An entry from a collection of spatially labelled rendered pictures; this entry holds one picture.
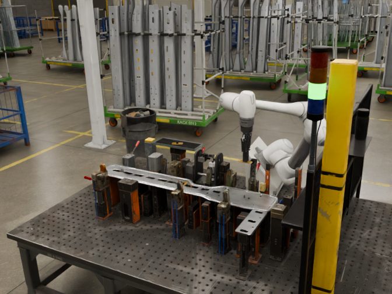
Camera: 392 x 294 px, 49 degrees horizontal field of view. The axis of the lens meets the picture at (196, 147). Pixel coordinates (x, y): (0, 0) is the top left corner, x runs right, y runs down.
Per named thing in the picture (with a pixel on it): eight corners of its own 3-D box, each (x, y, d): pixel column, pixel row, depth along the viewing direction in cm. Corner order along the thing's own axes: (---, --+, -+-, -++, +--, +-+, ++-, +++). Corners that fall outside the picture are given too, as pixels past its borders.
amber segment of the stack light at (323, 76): (307, 83, 173) (308, 67, 171) (311, 80, 179) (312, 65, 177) (324, 84, 170) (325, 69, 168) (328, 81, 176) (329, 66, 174)
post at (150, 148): (147, 191, 364) (143, 142, 349) (151, 188, 370) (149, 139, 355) (154, 193, 361) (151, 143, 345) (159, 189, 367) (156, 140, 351)
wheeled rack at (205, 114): (103, 128, 763) (92, 24, 701) (132, 112, 850) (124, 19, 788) (205, 139, 694) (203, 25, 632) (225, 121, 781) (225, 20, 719)
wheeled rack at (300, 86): (331, 107, 853) (339, 13, 791) (282, 102, 896) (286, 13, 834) (347, 87, 1012) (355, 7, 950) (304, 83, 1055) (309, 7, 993)
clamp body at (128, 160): (122, 198, 354) (119, 157, 341) (130, 192, 363) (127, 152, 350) (132, 200, 349) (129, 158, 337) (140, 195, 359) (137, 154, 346)
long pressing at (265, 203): (93, 174, 328) (93, 172, 327) (112, 164, 346) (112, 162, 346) (268, 213, 266) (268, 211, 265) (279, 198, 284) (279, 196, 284)
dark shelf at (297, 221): (280, 226, 249) (280, 221, 248) (318, 170, 323) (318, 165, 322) (318, 235, 240) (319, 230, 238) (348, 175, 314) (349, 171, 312)
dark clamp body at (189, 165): (182, 211, 331) (181, 165, 317) (191, 204, 342) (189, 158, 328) (195, 214, 326) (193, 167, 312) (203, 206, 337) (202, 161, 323)
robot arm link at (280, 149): (270, 150, 365) (290, 135, 354) (279, 168, 357) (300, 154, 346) (259, 148, 353) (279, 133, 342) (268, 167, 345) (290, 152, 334)
